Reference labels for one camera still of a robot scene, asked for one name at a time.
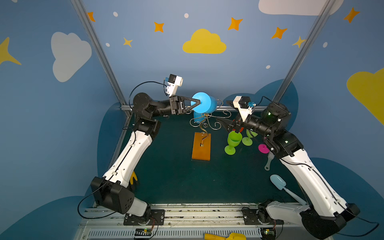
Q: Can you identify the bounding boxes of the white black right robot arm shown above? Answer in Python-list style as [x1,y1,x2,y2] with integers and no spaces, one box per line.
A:
[218,96,360,240]

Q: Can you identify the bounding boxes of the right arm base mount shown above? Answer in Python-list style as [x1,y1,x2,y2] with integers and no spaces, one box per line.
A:
[241,199,285,225]

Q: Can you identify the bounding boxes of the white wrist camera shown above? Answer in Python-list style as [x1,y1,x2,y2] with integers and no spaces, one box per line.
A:
[164,74,183,97]
[233,96,256,122]

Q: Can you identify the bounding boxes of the light blue scoop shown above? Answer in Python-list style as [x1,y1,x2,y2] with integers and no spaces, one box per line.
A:
[270,175,308,206]

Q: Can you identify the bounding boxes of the aluminium front base rails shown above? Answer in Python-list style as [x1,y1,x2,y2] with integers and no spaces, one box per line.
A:
[74,203,313,240]

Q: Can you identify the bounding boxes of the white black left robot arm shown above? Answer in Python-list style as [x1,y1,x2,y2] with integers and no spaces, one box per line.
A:
[91,93,202,219]

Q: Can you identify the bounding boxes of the aluminium right corner post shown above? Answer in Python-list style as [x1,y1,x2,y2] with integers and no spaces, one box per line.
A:
[273,0,337,102]

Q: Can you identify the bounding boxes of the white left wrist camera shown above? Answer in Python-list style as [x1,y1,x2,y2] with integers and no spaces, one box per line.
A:
[164,74,183,97]

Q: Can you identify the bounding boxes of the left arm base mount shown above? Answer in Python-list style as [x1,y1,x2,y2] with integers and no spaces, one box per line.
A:
[123,209,165,226]

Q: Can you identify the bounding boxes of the aluminium left corner post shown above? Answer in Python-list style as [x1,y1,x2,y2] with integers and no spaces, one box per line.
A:
[71,0,132,118]

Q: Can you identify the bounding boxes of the green wine glass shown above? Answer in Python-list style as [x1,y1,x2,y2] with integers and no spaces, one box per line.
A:
[225,131,243,156]
[242,130,258,147]

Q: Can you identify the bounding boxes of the blue wine glass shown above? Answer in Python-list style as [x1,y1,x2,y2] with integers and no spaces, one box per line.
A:
[193,112,205,124]
[192,92,218,114]

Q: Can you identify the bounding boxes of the orange wooden rack base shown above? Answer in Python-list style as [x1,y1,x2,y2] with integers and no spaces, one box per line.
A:
[192,133,212,161]

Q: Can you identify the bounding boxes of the yellow black work glove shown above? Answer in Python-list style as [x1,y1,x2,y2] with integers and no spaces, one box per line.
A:
[129,171,138,191]

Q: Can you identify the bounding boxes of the pink wine glass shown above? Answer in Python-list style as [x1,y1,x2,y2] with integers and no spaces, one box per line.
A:
[258,144,270,154]

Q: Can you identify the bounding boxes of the yellow tool at front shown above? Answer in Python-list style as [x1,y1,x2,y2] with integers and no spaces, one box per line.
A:
[204,232,247,240]

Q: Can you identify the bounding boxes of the gold wire glass rack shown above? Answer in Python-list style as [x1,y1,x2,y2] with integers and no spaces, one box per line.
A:
[190,99,232,134]

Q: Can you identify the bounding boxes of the aluminium corner post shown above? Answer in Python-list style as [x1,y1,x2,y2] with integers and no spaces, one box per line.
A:
[71,0,132,118]
[273,0,337,102]

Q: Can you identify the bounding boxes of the white dish brush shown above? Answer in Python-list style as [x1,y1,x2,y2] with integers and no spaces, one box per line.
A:
[264,152,275,171]

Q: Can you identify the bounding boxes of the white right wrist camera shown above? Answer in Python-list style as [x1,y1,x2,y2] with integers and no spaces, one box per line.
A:
[233,96,256,122]

